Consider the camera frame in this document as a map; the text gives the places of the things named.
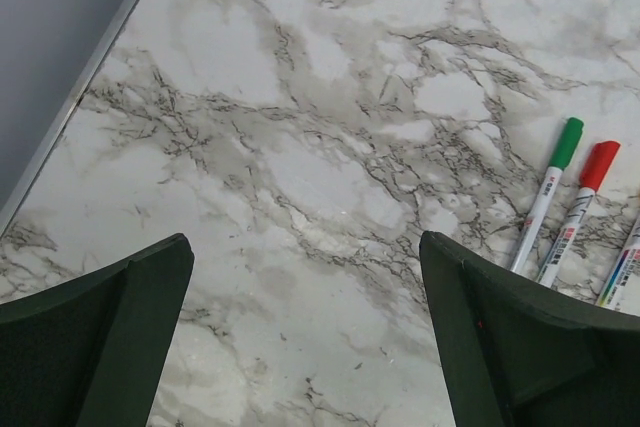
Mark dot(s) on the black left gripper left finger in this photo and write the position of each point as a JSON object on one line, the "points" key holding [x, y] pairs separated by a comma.
{"points": [[91, 351]]}

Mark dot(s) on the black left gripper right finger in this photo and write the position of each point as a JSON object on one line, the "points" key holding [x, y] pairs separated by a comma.
{"points": [[515, 353]]}

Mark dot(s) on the orange-tipped white pen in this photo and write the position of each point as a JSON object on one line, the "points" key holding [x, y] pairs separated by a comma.
{"points": [[626, 262]]}

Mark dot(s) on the green-tipped white pen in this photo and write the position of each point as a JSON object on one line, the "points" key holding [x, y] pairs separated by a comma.
{"points": [[535, 217]]}

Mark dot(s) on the red-tipped white pen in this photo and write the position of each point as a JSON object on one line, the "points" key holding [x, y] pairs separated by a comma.
{"points": [[566, 236]]}

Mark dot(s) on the red pen cap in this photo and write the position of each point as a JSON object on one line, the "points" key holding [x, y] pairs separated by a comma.
{"points": [[597, 165]]}

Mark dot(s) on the green pen cap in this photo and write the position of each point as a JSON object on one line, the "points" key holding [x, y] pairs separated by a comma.
{"points": [[567, 143]]}

